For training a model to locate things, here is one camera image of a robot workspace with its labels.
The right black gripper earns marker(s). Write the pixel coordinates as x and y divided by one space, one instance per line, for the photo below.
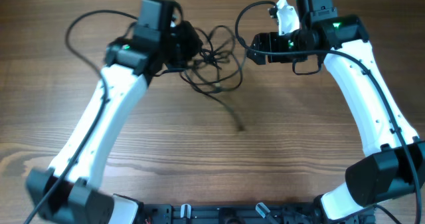
260 42

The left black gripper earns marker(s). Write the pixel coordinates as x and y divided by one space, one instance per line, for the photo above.
188 30

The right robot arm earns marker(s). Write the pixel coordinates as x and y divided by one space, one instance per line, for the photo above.
393 163

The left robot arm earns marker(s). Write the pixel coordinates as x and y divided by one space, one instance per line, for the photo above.
68 191

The black aluminium base frame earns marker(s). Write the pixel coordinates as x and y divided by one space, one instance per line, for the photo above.
287 213

